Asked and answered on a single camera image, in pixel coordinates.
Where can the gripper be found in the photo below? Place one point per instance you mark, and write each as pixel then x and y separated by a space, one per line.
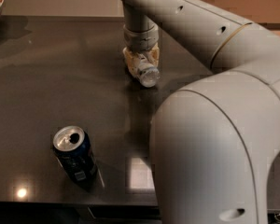
pixel 140 41

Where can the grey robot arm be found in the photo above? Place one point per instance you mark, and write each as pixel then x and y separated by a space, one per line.
pixel 214 141

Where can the clear plastic water bottle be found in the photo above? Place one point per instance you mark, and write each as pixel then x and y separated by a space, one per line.
pixel 147 74

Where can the blue soda can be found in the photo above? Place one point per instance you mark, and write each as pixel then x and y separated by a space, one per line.
pixel 72 147

